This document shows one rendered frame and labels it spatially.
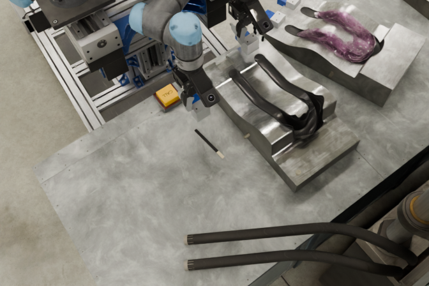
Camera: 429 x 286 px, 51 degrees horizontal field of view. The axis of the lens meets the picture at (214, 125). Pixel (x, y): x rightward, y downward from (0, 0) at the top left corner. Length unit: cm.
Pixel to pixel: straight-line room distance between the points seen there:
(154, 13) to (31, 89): 172
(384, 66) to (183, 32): 75
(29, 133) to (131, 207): 131
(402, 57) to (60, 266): 171
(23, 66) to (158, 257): 182
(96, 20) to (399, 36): 103
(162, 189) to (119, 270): 27
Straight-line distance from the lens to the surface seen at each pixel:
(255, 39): 153
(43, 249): 234
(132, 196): 142
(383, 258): 143
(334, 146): 143
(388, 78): 155
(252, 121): 138
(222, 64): 156
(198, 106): 135
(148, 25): 114
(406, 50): 164
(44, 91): 274
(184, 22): 109
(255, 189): 140
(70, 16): 155
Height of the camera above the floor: 211
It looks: 61 degrees down
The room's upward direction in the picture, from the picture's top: 4 degrees counter-clockwise
